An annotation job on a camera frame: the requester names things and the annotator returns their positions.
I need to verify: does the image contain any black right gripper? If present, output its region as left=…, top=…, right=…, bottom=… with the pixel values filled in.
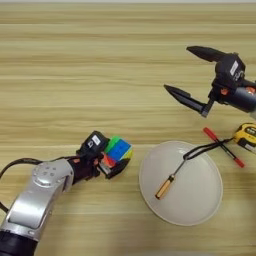
left=163, top=45, right=256, bottom=118

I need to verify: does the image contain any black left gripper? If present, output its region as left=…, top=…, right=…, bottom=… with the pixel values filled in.
left=68, top=151, right=132, bottom=185

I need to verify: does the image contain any multicoloured puzzle cube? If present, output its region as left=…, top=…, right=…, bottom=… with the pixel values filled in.
left=101, top=134, right=134, bottom=169

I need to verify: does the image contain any round white plate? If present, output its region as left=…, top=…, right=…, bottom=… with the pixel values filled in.
left=138, top=140, right=224, bottom=227

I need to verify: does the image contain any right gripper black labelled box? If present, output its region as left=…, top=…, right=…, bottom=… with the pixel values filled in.
left=214, top=53, right=247, bottom=90

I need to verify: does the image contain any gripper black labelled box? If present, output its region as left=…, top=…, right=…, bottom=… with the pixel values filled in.
left=214, top=53, right=247, bottom=90
left=83, top=130, right=110, bottom=155

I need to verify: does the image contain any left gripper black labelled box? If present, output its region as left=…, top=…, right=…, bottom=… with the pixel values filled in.
left=83, top=130, right=110, bottom=155

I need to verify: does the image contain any red and black pen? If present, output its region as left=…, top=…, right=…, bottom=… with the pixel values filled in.
left=203, top=127, right=246, bottom=169

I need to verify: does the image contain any yellow tape measure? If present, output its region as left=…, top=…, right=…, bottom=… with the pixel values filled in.
left=232, top=122, right=256, bottom=154

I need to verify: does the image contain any black tape measure strap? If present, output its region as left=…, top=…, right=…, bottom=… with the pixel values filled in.
left=182, top=137, right=236, bottom=161

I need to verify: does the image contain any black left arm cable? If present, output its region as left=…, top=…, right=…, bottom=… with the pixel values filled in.
left=0, top=155, right=73, bottom=214

